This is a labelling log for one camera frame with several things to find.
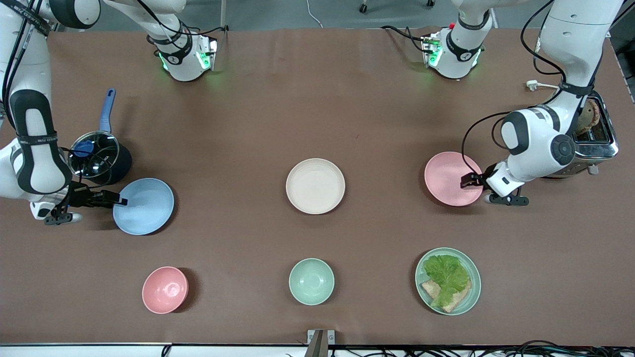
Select small deep pink bowl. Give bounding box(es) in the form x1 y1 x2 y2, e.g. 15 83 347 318
142 266 189 314

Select beige shallow bowl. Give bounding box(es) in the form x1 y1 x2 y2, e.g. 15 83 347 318
286 158 346 215

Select blue shallow bowl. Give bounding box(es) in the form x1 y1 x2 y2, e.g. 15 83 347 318
113 178 175 236

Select black saucepan blue handle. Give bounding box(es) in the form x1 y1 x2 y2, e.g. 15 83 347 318
67 88 133 186

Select glass lid blue knob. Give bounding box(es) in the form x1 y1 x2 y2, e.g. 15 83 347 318
67 131 120 179

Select beige chrome toaster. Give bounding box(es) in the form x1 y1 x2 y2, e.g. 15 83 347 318
546 89 619 179

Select metal table edge bracket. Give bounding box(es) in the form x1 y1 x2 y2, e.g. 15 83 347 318
307 329 335 357

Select green plate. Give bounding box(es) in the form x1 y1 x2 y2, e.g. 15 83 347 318
415 247 482 316

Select brown toast slice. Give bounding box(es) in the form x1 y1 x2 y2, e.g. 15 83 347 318
575 99 601 135

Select small deep green bowl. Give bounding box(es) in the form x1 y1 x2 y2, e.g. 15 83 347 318
289 258 335 306

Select brown bread slice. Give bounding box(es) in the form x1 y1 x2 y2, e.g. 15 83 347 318
421 279 472 313

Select pink shallow bowl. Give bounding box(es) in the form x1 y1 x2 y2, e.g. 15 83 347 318
424 152 485 207

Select black right base cable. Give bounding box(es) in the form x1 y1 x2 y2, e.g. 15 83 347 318
179 19 230 36

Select green lettuce leaf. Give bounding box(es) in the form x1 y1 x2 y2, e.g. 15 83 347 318
423 254 471 308

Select black left base cable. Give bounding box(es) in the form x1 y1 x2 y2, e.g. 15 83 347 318
381 25 432 53

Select black floor cable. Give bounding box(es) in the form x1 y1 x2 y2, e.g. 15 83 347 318
506 340 635 357

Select black base cable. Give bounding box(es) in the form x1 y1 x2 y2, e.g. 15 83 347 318
179 19 230 36
381 25 432 53

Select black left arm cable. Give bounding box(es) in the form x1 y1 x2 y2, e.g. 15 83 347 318
460 0 603 177

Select white floor cable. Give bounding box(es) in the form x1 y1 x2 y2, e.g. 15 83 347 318
306 0 324 29

